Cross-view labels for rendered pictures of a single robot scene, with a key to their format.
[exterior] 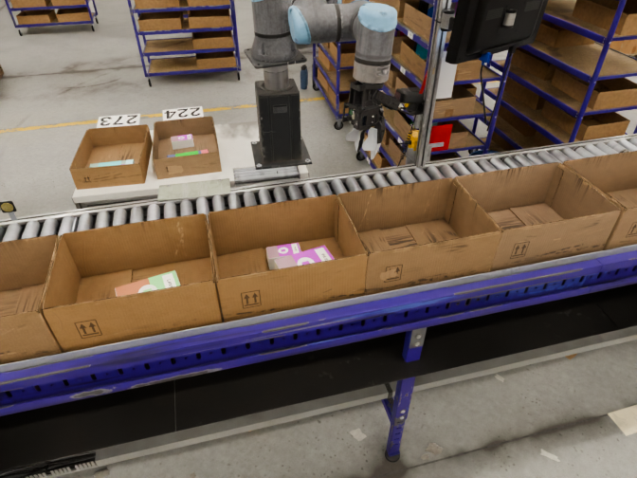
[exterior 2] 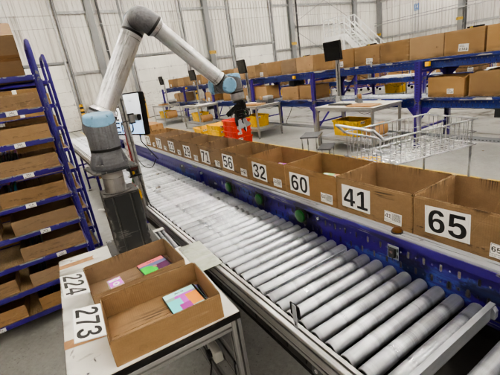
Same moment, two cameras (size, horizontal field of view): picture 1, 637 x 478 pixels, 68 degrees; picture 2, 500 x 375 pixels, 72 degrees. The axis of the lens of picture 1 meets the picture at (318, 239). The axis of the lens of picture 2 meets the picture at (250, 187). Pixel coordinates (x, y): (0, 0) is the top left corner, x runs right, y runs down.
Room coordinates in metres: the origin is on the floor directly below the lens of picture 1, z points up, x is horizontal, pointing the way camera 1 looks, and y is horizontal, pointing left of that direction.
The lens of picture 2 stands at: (1.83, 2.06, 1.57)
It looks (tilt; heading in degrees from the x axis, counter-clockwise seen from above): 19 degrees down; 254
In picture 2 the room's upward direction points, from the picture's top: 8 degrees counter-clockwise
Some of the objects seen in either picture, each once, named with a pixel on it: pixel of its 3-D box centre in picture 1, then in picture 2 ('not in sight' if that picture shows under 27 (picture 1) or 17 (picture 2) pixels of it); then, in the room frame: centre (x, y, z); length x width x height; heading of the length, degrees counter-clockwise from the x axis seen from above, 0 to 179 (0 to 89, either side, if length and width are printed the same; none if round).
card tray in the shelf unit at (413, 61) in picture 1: (438, 59); (34, 189); (2.64, -0.66, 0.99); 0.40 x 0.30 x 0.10; 11
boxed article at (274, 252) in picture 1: (283, 255); not in sight; (1.08, 0.10, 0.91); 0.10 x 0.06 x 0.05; 103
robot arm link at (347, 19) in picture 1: (359, 22); (219, 85); (1.31, -0.11, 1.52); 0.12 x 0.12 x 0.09; 10
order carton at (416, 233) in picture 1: (411, 234); (250, 159); (1.12, -0.28, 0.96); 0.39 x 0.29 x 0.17; 104
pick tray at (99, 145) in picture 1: (114, 155); (161, 306); (1.90, 0.92, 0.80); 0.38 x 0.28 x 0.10; 10
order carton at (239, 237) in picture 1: (284, 255); (283, 167); (1.02, 0.10, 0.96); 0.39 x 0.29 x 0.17; 104
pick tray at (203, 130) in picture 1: (186, 145); (135, 273); (1.99, 0.62, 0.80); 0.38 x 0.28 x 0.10; 14
